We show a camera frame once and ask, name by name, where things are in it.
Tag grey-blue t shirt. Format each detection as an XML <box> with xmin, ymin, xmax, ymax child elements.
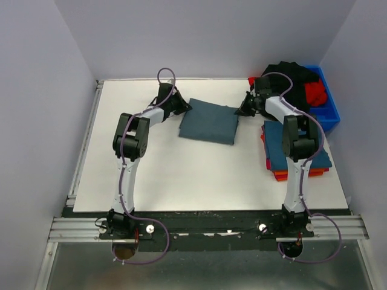
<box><xmin>178</xmin><ymin>98</ymin><xmax>238</xmax><ymax>146</ymax></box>

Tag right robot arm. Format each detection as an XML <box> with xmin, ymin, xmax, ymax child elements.
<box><xmin>235</xmin><ymin>76</ymin><xmax>324</xmax><ymax>237</ymax></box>

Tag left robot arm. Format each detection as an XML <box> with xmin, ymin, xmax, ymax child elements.
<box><xmin>106</xmin><ymin>80</ymin><xmax>192</xmax><ymax>239</ymax></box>

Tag folded teal t shirt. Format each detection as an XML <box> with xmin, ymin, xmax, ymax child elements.
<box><xmin>263</xmin><ymin>121</ymin><xmax>332</xmax><ymax>170</ymax></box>

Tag black t shirt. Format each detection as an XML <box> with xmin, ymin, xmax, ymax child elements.
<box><xmin>263</xmin><ymin>61</ymin><xmax>320</xmax><ymax>113</ymax></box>

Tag blue plastic bin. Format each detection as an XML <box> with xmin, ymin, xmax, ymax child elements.
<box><xmin>305</xmin><ymin>65</ymin><xmax>340</xmax><ymax>132</ymax></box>

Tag folded red t shirt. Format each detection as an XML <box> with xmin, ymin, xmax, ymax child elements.
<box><xmin>273</xmin><ymin>172</ymin><xmax>324</xmax><ymax>182</ymax></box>

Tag folded orange t shirt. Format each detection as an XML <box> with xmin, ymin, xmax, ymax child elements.
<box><xmin>261</xmin><ymin>133</ymin><xmax>329</xmax><ymax>182</ymax></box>

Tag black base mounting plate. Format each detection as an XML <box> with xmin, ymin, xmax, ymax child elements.
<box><xmin>99</xmin><ymin>208</ymin><xmax>315</xmax><ymax>253</ymax></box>

